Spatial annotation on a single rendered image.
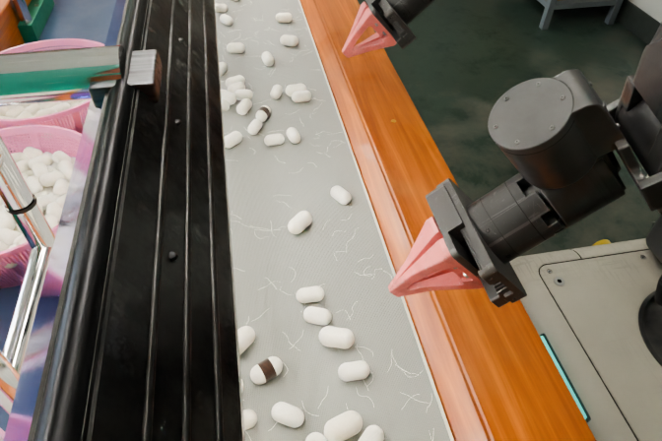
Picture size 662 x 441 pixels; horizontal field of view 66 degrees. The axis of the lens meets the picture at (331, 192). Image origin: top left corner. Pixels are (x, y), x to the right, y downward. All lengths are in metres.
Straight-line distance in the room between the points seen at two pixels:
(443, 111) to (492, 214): 1.82
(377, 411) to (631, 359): 0.80
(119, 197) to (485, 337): 0.45
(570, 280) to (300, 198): 0.79
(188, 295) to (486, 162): 1.85
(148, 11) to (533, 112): 0.25
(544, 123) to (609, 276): 1.04
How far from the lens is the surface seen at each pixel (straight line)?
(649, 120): 0.43
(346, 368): 0.54
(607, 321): 1.29
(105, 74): 0.27
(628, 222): 1.98
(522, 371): 0.57
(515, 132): 0.37
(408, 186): 0.71
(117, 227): 0.19
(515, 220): 0.42
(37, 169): 0.86
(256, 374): 0.54
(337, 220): 0.69
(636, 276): 1.41
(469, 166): 1.98
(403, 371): 0.57
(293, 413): 0.52
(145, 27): 0.32
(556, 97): 0.37
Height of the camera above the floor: 1.24
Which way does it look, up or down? 44 degrees down
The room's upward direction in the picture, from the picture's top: 1 degrees clockwise
